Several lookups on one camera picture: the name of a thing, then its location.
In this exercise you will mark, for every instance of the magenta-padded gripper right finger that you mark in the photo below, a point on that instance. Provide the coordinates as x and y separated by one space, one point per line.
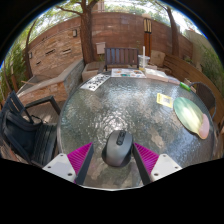
165 165

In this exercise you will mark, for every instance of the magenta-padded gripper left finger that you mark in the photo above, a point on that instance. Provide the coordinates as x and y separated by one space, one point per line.
60 165

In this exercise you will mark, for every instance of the grey black computer mouse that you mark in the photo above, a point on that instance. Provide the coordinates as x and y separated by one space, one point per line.
116 151

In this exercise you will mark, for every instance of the black folding chair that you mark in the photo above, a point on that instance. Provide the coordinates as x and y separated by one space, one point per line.
20 133

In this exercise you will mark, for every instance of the yellow card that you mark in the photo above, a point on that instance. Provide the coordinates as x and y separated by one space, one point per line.
164 100

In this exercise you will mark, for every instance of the dark wicker chair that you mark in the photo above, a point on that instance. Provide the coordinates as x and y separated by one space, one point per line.
205 95

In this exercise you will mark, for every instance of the thin blue booklet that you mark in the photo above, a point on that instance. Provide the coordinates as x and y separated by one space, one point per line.
173 80

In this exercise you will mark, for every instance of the stone brick counter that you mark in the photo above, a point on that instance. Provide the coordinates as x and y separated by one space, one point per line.
63 78

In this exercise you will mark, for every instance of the white sheet with black print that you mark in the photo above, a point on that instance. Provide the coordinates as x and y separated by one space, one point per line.
95 82

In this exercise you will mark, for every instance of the curved wooden bench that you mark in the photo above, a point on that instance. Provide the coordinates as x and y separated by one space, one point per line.
186 71

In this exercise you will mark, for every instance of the colourful printed brochure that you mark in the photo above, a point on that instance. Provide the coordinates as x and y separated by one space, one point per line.
126 73

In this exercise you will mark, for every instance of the clear plastic cup with straw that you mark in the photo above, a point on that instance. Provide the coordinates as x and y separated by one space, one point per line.
144 61

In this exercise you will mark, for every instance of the beige stone slab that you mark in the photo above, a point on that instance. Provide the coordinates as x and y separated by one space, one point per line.
157 58

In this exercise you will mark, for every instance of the dark slatted wooden chair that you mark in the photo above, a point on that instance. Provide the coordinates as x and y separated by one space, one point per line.
120 56

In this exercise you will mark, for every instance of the slim tree trunk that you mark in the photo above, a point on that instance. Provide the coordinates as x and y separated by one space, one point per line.
173 36

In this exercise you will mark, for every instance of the forked tree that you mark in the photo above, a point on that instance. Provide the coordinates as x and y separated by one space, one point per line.
87 36

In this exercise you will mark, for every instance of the black wall lamp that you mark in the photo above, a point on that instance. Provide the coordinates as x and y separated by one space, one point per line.
30 55
74 33

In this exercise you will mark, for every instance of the grey wall box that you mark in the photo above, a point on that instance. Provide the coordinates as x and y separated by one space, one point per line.
100 48

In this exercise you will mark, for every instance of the wooden garden lamp post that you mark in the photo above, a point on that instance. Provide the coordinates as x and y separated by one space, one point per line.
147 38

